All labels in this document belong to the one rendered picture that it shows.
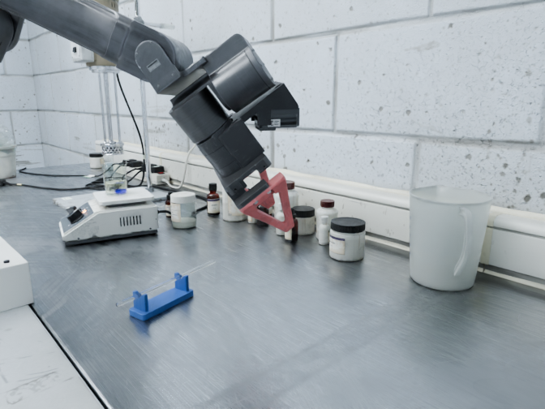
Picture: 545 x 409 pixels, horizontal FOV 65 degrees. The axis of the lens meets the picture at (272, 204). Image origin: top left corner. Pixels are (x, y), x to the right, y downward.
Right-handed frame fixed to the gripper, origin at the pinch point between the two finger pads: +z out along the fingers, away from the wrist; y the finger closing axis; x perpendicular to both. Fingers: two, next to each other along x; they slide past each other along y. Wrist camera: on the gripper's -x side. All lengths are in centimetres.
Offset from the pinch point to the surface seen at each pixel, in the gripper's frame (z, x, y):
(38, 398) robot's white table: -6.7, 31.4, -13.8
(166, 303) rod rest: 1.7, 21.0, 2.8
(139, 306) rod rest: -1.1, 23.5, 1.5
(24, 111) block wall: -48, 90, 272
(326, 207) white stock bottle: 19.0, -9.2, 27.5
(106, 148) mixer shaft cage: -14, 27, 79
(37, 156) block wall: -22, 105, 271
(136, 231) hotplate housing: 0.6, 27.3, 39.9
